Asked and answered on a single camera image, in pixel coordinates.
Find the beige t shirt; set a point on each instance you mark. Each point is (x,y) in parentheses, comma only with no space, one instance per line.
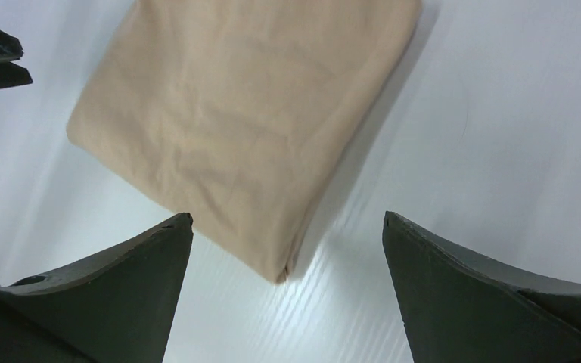
(238,112)

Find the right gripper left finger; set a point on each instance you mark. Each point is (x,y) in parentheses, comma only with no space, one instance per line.
(116,305)

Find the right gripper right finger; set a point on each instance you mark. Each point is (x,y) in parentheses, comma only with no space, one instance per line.
(458,305)

